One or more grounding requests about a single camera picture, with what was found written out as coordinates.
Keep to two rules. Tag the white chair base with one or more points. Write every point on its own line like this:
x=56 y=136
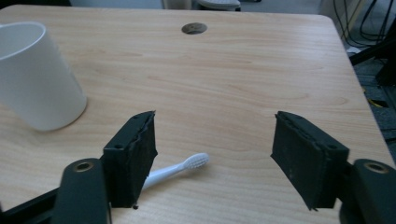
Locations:
x=219 y=4

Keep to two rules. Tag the white cup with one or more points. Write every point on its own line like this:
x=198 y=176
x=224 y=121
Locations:
x=34 y=77

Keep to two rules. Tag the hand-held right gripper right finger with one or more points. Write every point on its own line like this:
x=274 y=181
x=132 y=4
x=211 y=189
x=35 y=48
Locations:
x=308 y=161

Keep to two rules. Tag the black stand leg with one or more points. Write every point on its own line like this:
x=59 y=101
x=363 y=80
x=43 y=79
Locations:
x=373 y=51

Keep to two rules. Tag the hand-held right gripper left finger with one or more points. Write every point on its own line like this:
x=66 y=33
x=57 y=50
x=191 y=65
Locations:
x=129 y=161

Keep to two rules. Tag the white toothbrush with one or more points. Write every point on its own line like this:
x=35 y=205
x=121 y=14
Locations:
x=177 y=168

